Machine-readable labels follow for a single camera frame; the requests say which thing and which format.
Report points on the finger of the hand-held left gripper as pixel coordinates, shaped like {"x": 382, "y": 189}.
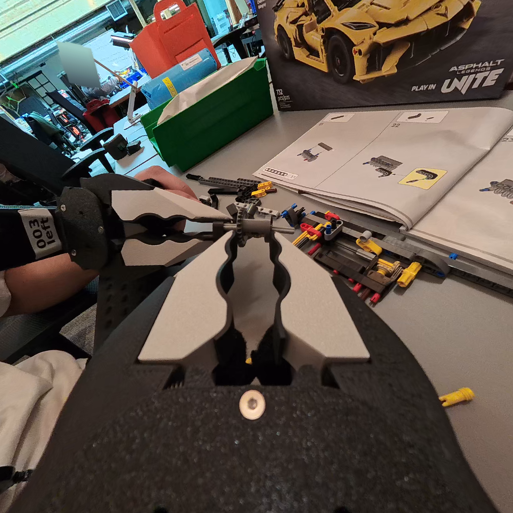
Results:
{"x": 152, "y": 256}
{"x": 160, "y": 202}

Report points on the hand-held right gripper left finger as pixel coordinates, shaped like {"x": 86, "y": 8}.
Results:
{"x": 184, "y": 320}

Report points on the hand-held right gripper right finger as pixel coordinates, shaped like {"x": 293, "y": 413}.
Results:
{"x": 324, "y": 320}

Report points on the grey lego differential housing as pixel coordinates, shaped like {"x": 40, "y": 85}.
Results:
{"x": 256, "y": 228}

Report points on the person's left forearm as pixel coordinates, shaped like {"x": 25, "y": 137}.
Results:
{"x": 40, "y": 284}

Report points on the lego chassis assembly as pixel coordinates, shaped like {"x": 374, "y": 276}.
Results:
{"x": 360, "y": 260}

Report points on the lego instruction booklet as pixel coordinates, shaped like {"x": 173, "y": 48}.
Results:
{"x": 400, "y": 160}

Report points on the yellow car lego set box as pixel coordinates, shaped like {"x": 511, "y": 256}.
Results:
{"x": 380, "y": 60}

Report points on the person's left hand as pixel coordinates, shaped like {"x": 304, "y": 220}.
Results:
{"x": 168, "y": 180}

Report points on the small black device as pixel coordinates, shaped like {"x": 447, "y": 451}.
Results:
{"x": 133, "y": 148}
{"x": 115, "y": 146}

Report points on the black office chair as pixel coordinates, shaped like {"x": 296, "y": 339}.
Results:
{"x": 40, "y": 160}

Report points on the green plastic bin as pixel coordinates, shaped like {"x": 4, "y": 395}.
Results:
{"x": 216, "y": 124}

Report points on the white desk lamp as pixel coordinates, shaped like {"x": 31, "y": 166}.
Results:
{"x": 132, "y": 104}

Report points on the red office chair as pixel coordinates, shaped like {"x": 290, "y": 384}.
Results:
{"x": 100, "y": 112}

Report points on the white paper bag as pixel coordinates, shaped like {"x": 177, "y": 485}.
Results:
{"x": 200, "y": 92}

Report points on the blue wrapped roll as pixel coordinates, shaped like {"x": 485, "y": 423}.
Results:
{"x": 176, "y": 80}

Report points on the orange-red bag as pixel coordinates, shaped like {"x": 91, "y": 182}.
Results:
{"x": 172, "y": 32}

